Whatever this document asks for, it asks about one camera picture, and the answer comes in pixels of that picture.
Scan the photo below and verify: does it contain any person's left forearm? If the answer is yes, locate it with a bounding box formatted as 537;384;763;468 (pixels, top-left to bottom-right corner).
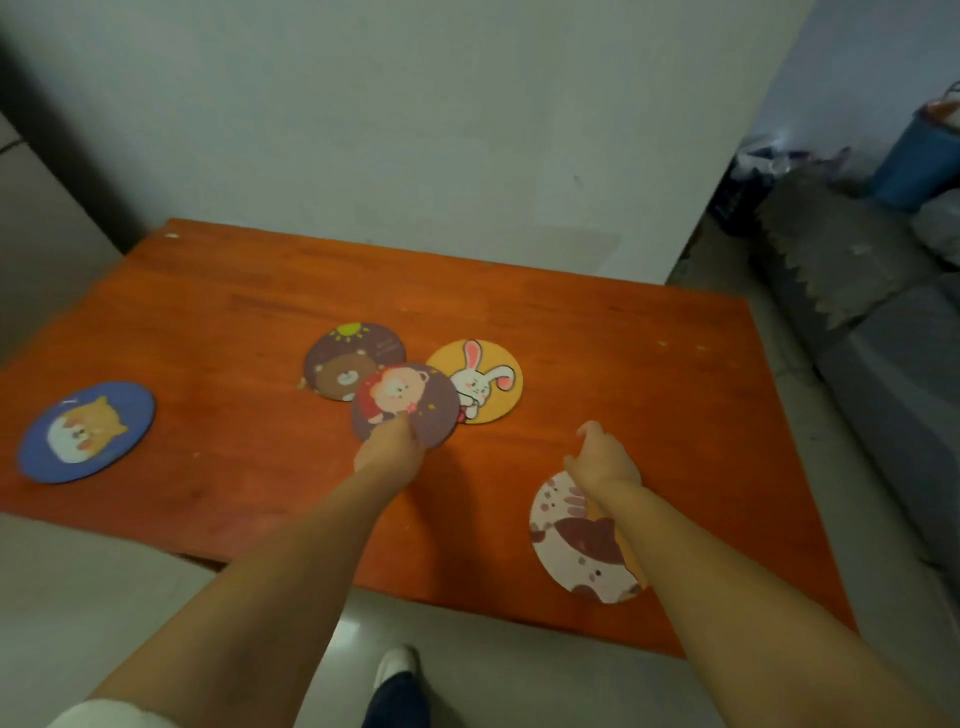
88;466;410;728

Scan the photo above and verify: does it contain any grey plastic bag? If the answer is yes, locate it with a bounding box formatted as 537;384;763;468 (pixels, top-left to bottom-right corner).
910;187;960;269

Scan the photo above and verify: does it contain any blue round fox coaster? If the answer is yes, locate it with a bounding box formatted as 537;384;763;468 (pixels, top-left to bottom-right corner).
17;381;157;485

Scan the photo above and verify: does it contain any white shoe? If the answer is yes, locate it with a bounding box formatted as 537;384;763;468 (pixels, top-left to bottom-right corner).
374;645;421;693

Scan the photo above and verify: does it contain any black plastic bag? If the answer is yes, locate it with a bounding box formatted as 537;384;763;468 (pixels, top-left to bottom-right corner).
708;146;815;238

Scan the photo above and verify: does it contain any brown round bear coaster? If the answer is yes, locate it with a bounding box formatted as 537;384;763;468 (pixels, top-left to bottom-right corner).
302;322;408;402

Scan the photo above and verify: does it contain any blue plastic bucket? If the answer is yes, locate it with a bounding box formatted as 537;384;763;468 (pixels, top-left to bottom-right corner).
870;96;960;213

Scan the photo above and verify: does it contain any person's right forearm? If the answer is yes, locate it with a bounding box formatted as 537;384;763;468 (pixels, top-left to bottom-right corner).
592;480;957;728

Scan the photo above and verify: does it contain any grey jagged-edge foam mat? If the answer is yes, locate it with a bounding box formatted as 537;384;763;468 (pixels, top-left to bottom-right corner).
753;168;942;355

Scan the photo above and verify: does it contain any dark trouser leg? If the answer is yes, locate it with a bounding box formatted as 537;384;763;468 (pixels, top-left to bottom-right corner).
362;671;432;728

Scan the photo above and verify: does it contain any person's right hand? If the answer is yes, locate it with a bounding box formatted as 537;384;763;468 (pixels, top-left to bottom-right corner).
563;420;644;496

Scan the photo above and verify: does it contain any white sleeve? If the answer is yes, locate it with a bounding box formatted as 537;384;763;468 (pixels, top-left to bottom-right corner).
46;699;181;728

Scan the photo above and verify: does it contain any grey cushion block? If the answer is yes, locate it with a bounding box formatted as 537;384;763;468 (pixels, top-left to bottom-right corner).
816;273;960;575

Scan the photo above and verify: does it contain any purple round lion coaster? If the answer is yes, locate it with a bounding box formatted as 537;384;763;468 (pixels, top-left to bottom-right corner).
351;363;461;451

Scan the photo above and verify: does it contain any yellow round rabbit coaster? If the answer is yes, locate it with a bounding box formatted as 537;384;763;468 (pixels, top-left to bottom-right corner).
426;339;525;426

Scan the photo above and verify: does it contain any person's left hand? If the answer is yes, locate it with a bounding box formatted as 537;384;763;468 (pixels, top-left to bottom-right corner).
353;414;427;487

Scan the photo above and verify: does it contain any white round cat coaster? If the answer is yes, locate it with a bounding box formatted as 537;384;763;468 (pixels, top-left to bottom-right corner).
528;471;651;606

